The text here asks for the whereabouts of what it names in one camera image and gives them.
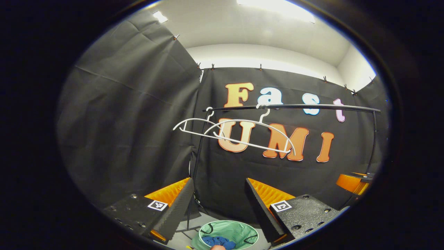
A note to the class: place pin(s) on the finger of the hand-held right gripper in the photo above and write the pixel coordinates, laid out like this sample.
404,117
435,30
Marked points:
366,177
348,183

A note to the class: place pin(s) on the small ceiling light panel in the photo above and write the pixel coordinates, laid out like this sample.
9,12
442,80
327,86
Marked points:
160,16

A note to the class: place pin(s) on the row of small cloth clips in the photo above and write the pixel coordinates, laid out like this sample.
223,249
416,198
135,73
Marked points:
260,66

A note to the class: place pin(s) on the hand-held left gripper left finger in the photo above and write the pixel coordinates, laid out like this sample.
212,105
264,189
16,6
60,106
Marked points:
177,211

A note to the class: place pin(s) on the black backdrop cloth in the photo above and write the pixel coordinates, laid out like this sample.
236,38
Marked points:
131,121

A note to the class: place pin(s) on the white clothes hanger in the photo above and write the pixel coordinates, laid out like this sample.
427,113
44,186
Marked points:
194,119
242,120

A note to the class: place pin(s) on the green laundry hamper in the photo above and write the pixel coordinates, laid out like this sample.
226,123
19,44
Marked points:
229,229

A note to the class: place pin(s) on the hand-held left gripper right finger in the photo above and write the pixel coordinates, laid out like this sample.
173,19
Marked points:
263,215

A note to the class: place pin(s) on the black clothes rack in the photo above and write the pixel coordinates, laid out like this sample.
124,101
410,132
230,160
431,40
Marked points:
312,106

